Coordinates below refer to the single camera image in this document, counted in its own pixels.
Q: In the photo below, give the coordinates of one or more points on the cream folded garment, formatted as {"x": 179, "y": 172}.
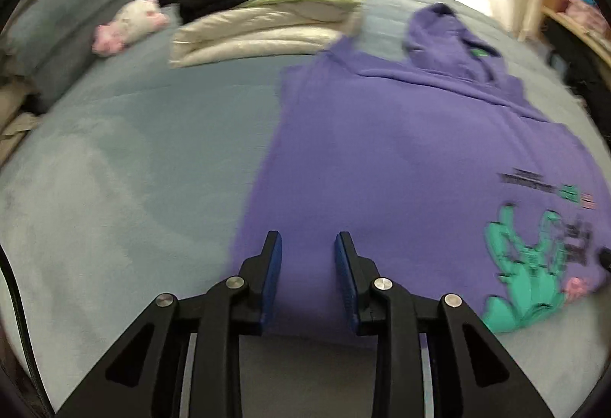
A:
{"x": 248, "y": 36}

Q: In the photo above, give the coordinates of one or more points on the black folded garment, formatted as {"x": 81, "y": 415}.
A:
{"x": 215, "y": 2}

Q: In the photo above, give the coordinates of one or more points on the black patterned clothes pile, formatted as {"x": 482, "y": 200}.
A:
{"x": 582, "y": 74}

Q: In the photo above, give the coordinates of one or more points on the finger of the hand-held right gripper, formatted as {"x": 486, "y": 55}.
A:
{"x": 605, "y": 258}

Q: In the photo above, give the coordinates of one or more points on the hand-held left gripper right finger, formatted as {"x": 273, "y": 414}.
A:
{"x": 346, "y": 284}

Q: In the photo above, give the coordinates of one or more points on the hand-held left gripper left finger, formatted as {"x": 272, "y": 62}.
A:
{"x": 269, "y": 284}

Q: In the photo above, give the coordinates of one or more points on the pink white cat plush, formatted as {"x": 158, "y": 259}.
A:
{"x": 133, "y": 19}

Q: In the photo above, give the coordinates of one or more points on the purple zip hoodie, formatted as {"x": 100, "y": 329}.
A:
{"x": 382, "y": 150}

